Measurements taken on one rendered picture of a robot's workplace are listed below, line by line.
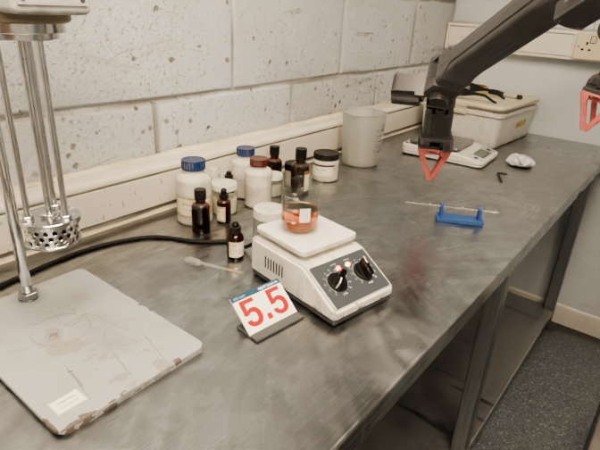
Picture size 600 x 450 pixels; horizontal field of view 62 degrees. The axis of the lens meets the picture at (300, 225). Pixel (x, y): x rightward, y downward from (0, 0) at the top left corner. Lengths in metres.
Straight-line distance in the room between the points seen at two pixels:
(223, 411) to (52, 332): 0.27
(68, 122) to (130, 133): 0.13
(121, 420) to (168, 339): 0.13
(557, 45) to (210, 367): 1.73
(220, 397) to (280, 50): 0.95
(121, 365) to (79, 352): 0.06
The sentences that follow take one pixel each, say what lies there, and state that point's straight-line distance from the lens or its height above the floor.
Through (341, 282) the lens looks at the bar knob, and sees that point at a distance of 0.73.
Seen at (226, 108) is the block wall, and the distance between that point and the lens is 1.23.
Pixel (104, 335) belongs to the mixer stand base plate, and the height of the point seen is 0.76.
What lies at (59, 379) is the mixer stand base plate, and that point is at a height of 0.76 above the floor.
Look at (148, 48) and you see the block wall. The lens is 1.08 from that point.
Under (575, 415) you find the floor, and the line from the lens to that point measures 1.95.
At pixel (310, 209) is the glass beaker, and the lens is 0.77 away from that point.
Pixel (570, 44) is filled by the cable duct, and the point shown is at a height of 1.08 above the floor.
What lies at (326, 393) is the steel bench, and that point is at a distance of 0.63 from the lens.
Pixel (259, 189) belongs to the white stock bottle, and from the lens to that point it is 1.10.
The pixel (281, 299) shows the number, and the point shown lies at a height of 0.77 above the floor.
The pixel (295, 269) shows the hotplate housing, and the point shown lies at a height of 0.81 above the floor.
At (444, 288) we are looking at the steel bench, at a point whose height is 0.75.
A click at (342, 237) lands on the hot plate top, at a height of 0.84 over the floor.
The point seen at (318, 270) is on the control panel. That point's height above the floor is 0.81.
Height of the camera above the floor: 1.17
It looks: 24 degrees down
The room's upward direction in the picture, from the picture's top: 3 degrees clockwise
